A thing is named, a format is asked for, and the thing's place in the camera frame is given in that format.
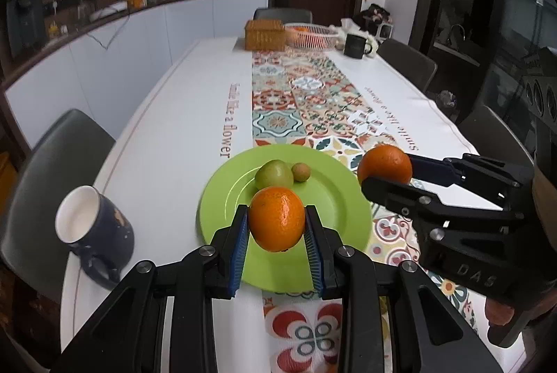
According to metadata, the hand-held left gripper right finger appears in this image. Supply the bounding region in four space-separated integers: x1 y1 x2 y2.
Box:
304 205 502 373

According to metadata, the person's right hand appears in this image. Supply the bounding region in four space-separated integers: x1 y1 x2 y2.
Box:
485 298 517 328

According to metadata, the dark blue mug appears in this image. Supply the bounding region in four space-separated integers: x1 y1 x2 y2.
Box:
55 185 135 291

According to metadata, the black coffee machine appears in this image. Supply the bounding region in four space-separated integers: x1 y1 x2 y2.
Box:
6 0 48 59

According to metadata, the black mug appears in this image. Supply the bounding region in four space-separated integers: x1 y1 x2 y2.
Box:
343 33 374 60

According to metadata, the dark patterned bag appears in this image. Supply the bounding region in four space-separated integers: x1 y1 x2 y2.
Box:
353 4 394 35

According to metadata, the white base cabinet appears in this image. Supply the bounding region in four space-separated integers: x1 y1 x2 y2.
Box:
3 0 270 151

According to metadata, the large orange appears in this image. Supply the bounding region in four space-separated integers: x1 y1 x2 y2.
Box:
249 187 306 254
357 144 413 185

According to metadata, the green plate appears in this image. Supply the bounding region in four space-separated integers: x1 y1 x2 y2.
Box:
198 144 372 293

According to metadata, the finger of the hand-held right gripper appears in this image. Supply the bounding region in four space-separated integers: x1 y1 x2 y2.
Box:
406 154 535 211
361 176 524 233

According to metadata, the patterned table runner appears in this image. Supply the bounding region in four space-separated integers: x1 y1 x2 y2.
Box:
251 48 479 373

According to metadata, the green round fruit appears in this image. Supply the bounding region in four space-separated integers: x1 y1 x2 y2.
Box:
254 159 295 190

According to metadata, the grey chair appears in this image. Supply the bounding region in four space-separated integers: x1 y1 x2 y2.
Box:
377 38 438 94
457 105 536 169
253 7 313 25
0 108 117 306

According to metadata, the white wire fruit basket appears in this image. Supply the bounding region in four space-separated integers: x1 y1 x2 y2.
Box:
284 22 340 51

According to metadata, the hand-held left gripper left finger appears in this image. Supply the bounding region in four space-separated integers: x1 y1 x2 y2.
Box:
52 205 250 373

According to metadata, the wicker basket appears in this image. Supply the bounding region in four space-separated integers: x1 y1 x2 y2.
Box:
244 19 288 51

